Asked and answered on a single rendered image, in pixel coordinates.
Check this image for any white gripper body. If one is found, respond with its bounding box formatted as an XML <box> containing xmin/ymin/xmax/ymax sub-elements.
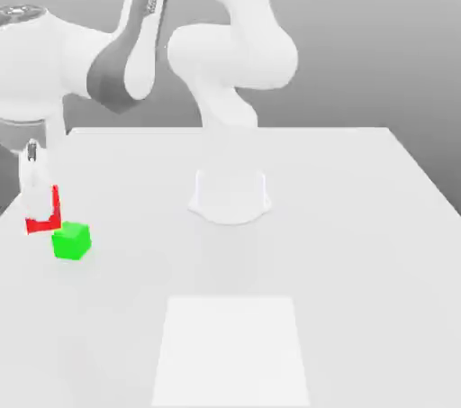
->
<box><xmin>19</xmin><ymin>139</ymin><xmax>54</xmax><ymax>222</ymax></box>

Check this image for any small red cube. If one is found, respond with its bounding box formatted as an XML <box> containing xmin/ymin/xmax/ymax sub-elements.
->
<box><xmin>24</xmin><ymin>184</ymin><xmax>63</xmax><ymax>236</ymax></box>

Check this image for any small green cube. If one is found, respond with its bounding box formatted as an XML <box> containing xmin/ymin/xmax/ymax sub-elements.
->
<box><xmin>50</xmin><ymin>221</ymin><xmax>93</xmax><ymax>262</ymax></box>

